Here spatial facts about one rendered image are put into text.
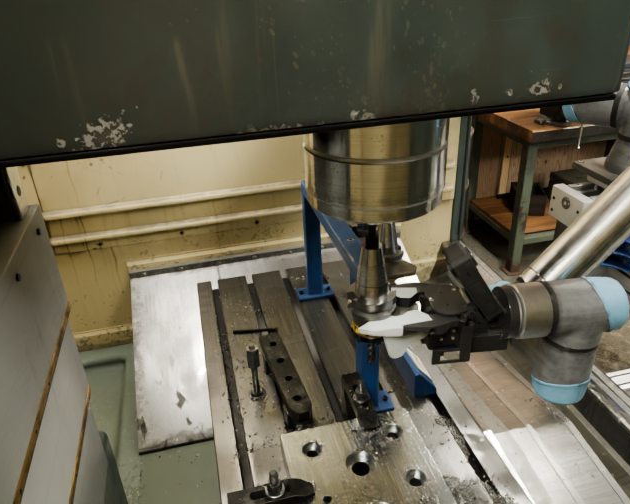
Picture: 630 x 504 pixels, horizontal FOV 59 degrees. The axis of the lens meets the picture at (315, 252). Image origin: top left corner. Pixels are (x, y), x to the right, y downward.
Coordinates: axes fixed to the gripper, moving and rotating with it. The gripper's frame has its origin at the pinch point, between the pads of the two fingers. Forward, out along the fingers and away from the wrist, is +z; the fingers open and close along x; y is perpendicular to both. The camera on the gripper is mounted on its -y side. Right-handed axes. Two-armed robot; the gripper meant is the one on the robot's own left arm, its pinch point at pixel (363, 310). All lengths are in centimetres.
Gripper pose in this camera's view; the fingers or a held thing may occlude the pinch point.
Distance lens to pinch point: 73.2
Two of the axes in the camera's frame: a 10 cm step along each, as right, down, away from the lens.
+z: -9.9, 0.7, -0.8
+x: -1.0, -4.7, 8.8
